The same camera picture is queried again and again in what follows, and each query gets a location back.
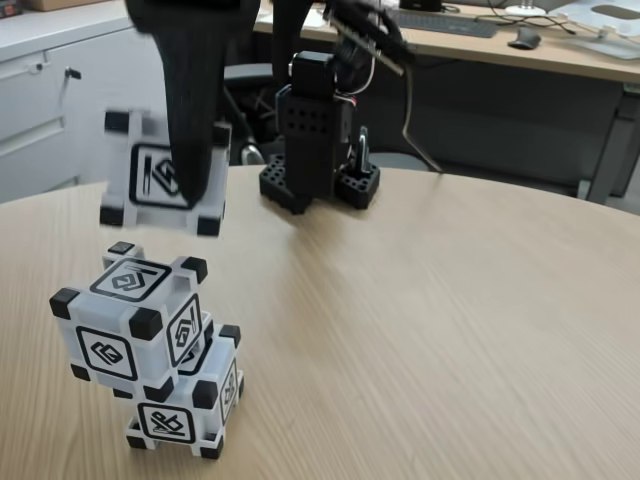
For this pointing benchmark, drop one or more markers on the black computer mouse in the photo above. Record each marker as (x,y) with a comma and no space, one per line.
(525,39)

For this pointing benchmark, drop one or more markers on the black monitor foot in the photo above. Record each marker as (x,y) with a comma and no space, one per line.
(420,5)

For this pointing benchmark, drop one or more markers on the black office chair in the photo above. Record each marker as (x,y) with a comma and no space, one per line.
(245,74)

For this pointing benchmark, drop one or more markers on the white round base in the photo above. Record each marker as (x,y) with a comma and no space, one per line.
(525,9)

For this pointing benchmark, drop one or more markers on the wooden office desk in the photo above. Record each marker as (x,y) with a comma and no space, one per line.
(550,60)

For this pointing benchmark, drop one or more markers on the silver laptop stand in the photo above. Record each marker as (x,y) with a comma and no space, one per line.
(615,15)

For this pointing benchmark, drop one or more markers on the black cabinet key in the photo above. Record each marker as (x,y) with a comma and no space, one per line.
(73,74)

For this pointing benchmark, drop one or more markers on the white filing cabinet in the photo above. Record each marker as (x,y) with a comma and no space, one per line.
(30,150)

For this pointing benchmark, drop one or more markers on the brown cardboard box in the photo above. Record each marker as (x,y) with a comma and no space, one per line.
(75,4)

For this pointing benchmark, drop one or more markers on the dark printed box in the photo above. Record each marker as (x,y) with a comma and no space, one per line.
(10,7)

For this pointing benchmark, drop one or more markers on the white cube crossed-lines symbol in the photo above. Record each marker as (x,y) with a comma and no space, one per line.
(165,425)

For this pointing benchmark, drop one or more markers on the white cube zigzag-diamond symbol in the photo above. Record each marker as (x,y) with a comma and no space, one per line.
(145,175)

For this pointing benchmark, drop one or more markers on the black keyboard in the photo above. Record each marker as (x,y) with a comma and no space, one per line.
(450,25)

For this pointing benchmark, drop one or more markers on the white cube stacked-diamonds symbol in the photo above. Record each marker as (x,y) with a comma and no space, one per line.
(107,355)

